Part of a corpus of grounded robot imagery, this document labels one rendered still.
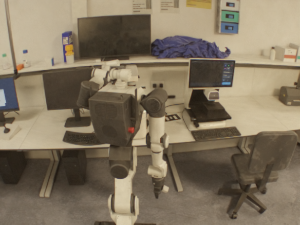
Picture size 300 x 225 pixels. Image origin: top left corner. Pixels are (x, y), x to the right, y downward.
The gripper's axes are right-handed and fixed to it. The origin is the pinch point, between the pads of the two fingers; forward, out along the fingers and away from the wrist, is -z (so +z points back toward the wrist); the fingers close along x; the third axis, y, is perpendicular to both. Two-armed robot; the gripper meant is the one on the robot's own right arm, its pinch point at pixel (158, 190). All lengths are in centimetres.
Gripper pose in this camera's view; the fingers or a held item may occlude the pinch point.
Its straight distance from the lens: 177.5
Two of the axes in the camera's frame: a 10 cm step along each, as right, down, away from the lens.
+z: -0.5, -8.2, -5.7
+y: -9.6, -1.1, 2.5
